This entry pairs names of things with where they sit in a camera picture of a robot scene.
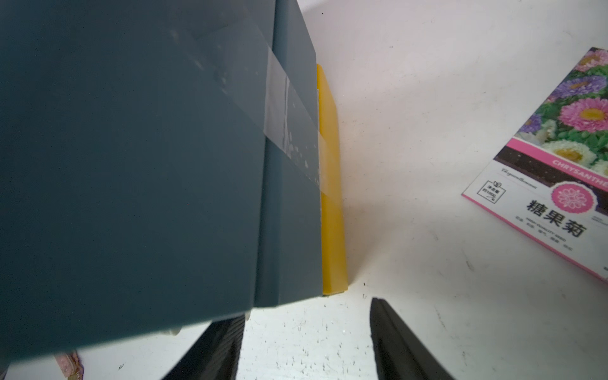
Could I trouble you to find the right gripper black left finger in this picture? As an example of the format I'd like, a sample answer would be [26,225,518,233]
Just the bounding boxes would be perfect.
[163,315,246,380]

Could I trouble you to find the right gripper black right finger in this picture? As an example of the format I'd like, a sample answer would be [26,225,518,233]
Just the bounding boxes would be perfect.
[370,298,454,380]

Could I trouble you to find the teal drawer cabinet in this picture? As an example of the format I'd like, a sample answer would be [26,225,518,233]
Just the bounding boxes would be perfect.
[1,1,332,367]

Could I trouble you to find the pink flower seed bag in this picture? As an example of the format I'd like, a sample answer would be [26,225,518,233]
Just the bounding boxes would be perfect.
[462,47,607,281]

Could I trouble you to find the pink handled fork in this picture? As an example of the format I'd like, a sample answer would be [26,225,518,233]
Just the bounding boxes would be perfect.
[55,351,85,380]

